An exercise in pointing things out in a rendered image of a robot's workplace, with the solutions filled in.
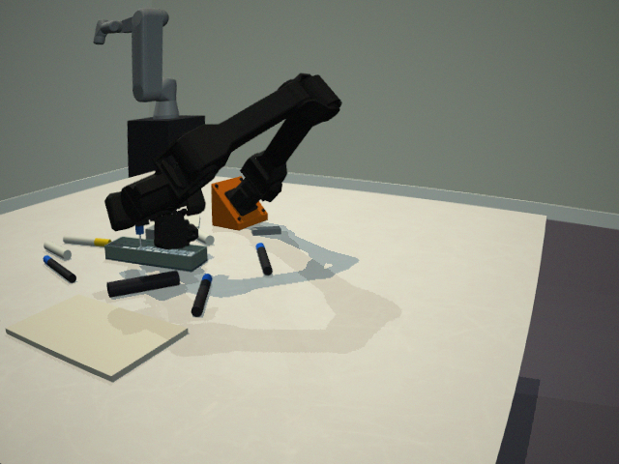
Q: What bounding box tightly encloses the blue stylus with thin white tip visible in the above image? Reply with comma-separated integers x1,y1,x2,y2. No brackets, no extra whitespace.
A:
135,225,144,241

